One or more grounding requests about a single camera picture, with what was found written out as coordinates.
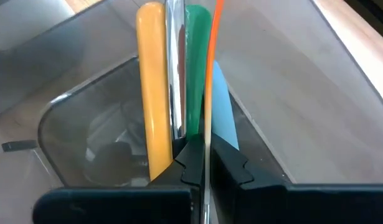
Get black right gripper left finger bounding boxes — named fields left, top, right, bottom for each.
left=32, top=133, right=207, bottom=224

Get all-metal spoon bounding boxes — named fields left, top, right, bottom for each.
left=164, top=0, right=187, bottom=140

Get light-blue-handled metal spoon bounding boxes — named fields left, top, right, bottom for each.
left=209, top=60, right=240, bottom=151

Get green-handled metal spoon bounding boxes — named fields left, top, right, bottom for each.
left=184, top=4, right=213, bottom=141

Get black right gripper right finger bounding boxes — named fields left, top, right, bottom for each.
left=209, top=135, right=383, bottom=224

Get yellow-handled metal spoon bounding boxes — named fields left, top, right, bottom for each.
left=135, top=1, right=175, bottom=182

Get smoky dark plastic bin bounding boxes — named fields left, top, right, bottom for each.
left=0, top=0, right=383, bottom=187

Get red-handled metal spoon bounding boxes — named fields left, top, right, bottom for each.
left=202, top=0, right=226, bottom=224

